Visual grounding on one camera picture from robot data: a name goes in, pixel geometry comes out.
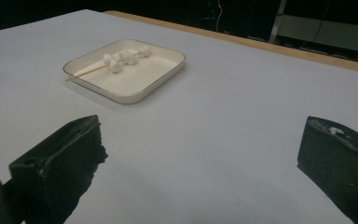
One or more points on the wooden table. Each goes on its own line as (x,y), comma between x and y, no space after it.
(261,45)

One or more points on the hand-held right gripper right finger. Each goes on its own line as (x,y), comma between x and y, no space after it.
(338,168)

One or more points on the white table sheet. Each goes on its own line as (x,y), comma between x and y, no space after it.
(214,109)

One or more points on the cluster of white marshmallows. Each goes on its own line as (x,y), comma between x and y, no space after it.
(115,66)

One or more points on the white square tray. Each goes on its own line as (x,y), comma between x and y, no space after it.
(130,81)

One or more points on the wooden skewer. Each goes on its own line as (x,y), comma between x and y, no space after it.
(87,72)

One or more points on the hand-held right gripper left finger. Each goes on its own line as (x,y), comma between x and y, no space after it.
(59,168)

